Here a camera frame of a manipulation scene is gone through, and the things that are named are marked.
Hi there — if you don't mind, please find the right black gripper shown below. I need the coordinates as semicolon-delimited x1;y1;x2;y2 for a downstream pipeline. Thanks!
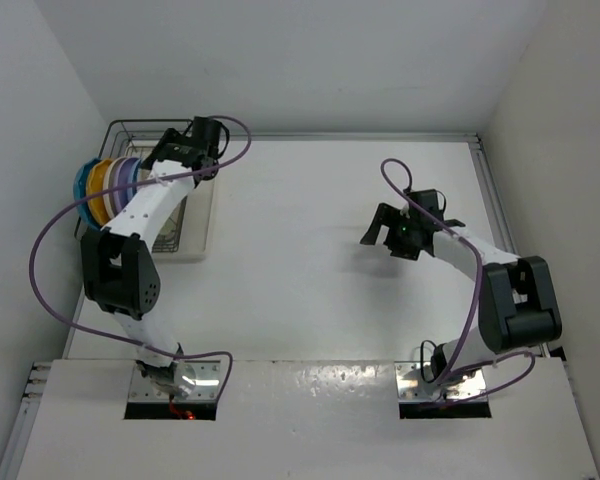
362;203;420;261

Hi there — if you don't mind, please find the purple plate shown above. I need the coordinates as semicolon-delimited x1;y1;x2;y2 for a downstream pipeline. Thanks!
113;157;140;212

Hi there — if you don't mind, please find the cream plate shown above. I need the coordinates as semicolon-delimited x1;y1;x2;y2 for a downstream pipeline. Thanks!
102;158;121;219

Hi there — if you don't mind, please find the yellow polka dot plate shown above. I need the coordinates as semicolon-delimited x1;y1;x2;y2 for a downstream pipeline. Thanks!
86;158;113;228

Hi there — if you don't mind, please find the teal polka dot plate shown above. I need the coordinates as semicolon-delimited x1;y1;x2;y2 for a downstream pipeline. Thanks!
73;158;108;230

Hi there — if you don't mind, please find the beige green leaf plate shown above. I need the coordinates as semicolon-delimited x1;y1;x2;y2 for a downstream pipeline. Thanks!
154;211;181;248

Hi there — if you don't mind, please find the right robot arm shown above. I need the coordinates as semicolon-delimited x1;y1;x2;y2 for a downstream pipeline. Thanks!
360;189;562;384

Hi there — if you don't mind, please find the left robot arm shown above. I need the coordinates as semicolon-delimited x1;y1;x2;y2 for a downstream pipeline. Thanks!
81;117;228;386

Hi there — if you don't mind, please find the cream drip tray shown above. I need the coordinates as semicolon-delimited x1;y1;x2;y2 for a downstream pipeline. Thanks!
106;161;218;263

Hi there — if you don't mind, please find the grey wire dish rack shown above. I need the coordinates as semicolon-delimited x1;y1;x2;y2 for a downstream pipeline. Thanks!
96;118;192;262

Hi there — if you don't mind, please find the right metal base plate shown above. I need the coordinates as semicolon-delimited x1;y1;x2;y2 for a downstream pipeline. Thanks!
394;361;486;404

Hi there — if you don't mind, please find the metal base plate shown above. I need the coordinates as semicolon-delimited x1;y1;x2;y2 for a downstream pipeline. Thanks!
394;361;486;404
128;361;221;403

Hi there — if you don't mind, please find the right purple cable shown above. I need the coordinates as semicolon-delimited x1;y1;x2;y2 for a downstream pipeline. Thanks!
381;158;537;406

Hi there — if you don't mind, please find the purple cable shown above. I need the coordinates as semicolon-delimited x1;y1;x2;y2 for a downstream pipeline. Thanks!
28;115;254;396
381;158;537;406

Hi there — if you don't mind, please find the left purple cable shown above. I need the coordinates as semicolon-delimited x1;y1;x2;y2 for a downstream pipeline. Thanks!
28;115;254;396

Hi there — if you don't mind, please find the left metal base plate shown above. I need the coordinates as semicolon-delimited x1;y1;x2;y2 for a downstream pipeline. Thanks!
128;361;221;403

